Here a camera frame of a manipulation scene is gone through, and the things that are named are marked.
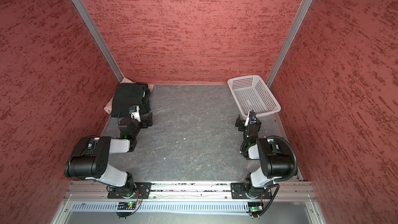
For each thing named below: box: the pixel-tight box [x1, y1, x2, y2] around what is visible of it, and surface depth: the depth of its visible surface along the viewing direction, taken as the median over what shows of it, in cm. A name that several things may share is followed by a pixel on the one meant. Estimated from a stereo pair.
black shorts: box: [110, 82, 151, 118], surface depth 105 cm
